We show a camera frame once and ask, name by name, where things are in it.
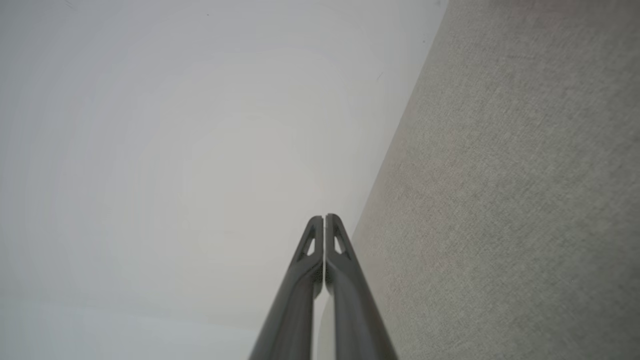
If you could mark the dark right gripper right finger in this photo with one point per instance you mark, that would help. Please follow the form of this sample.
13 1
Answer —
352 310

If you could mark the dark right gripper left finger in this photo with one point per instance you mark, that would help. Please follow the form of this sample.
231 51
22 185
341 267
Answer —
292 310

